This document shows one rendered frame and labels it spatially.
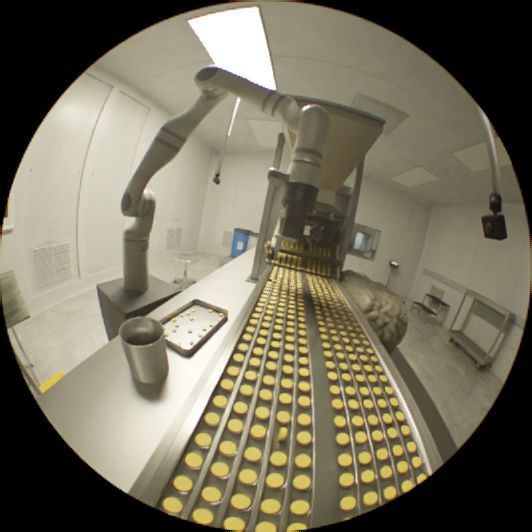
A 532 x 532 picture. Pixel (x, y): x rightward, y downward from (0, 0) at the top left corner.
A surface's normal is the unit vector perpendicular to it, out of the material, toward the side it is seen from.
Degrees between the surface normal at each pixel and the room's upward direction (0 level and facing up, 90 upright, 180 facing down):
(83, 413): 0
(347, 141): 118
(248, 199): 90
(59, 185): 90
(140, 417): 0
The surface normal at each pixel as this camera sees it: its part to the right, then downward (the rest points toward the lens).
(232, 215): -0.15, 0.22
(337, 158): -0.22, 0.65
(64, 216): 0.97, 0.22
